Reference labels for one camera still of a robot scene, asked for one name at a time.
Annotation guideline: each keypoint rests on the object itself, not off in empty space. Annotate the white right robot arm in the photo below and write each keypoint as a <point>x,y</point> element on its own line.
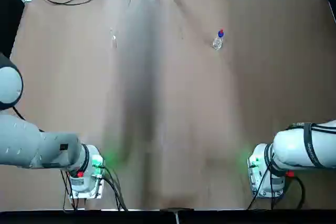
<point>294,148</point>

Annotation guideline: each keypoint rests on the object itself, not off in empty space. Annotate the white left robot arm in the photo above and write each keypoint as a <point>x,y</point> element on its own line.
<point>26,142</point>

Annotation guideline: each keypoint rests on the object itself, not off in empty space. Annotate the clear bottle with blue cap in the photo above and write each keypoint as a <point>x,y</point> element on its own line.
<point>218,43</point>

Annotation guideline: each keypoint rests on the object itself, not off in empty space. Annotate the clear glass sample vial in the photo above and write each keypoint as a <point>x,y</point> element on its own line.
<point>113,39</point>

